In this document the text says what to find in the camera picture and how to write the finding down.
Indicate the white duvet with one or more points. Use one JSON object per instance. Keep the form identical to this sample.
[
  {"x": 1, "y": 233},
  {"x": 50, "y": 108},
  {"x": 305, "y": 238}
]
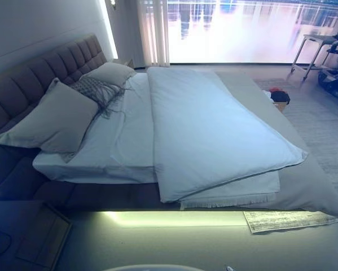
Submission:
[{"x": 214, "y": 127}]

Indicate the wooden nightstand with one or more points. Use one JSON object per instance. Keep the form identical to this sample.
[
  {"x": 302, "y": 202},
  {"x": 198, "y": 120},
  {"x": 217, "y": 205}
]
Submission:
[
  {"x": 126, "y": 62},
  {"x": 39, "y": 240}
]

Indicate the large beige pillow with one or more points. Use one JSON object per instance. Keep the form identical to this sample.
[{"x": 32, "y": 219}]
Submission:
[
  {"x": 112, "y": 72},
  {"x": 50, "y": 118}
]

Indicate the grey fringed woven cushion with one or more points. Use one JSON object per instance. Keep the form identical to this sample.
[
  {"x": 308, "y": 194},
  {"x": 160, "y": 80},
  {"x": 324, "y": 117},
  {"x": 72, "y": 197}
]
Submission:
[{"x": 92, "y": 87}]

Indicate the sheer white curtain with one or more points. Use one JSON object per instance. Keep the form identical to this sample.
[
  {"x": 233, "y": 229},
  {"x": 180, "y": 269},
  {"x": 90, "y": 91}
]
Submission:
[{"x": 153, "y": 34}]

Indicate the red garment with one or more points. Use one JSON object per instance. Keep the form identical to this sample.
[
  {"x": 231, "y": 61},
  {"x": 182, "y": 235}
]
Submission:
[{"x": 274, "y": 90}]

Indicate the wooden basket box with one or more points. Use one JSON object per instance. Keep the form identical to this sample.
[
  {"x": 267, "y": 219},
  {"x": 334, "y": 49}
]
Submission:
[{"x": 281, "y": 106}]

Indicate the large bright window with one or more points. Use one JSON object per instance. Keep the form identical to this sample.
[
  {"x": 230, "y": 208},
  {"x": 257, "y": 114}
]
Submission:
[{"x": 242, "y": 28}]

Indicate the beige bedspread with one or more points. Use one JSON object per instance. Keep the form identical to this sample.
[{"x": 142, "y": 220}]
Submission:
[{"x": 298, "y": 183}]

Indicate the grey striped rug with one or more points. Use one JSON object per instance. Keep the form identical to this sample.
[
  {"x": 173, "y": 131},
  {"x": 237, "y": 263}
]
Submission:
[{"x": 321, "y": 127}]

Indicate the black wheeled machine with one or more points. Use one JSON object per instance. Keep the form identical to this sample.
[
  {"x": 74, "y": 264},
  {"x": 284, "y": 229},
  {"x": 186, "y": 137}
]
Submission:
[{"x": 335, "y": 76}]

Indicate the brown upholstered bed frame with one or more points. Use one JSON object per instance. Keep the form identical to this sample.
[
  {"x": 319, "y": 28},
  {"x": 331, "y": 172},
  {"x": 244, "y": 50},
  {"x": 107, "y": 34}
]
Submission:
[{"x": 101, "y": 194}]

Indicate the vertical wall light strip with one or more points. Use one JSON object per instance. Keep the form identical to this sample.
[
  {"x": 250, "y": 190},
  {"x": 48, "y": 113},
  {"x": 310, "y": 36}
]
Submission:
[{"x": 110, "y": 34}]

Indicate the metal frame table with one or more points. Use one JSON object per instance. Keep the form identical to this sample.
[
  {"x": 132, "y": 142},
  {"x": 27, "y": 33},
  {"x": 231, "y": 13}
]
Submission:
[{"x": 312, "y": 38}]

